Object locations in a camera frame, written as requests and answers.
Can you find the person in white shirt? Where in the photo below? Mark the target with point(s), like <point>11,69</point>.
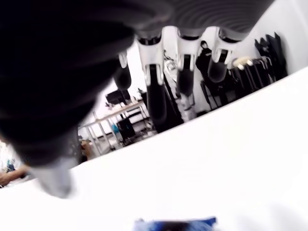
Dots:
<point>12,175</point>

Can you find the black monitor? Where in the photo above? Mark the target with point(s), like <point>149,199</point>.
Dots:
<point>115,97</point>

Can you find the person in black hoodie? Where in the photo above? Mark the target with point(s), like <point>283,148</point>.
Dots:
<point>203,60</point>

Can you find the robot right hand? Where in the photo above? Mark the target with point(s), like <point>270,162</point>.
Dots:
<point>60,60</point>

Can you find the wooden top metal table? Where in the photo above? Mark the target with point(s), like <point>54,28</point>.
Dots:
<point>120,113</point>

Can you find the blue Oreo packet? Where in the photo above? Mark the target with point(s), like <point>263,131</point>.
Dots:
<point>175,225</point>

